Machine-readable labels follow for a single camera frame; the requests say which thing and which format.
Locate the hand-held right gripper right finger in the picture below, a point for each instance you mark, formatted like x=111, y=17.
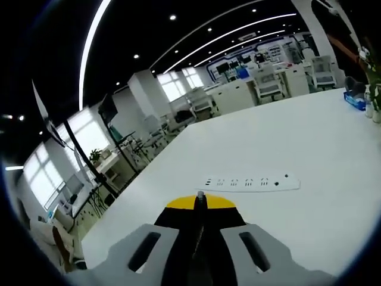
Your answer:
x=253, y=256

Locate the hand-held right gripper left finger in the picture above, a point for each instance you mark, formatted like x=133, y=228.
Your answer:
x=143, y=256

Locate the white power strip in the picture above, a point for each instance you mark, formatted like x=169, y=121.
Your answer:
x=247, y=183

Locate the black stand pole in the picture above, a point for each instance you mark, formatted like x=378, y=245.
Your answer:
x=89, y=161

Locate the small potted plant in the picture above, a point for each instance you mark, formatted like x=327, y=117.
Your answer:
x=95, y=157

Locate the white table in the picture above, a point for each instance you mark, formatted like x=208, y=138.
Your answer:
x=268, y=143

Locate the black monitor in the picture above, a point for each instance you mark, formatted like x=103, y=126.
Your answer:
x=107, y=108

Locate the white office chair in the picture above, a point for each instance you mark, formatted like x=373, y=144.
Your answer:
x=324, y=71
x=269, y=83
x=201, y=102

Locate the blue storage bin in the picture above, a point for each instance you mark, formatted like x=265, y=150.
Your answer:
x=242, y=75

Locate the blue tissue box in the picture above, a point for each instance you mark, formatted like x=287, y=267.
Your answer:
x=354, y=101

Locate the black object behind tissue box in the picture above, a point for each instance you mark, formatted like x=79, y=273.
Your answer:
x=354, y=84

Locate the green potted plant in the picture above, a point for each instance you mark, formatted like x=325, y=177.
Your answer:
x=370, y=65

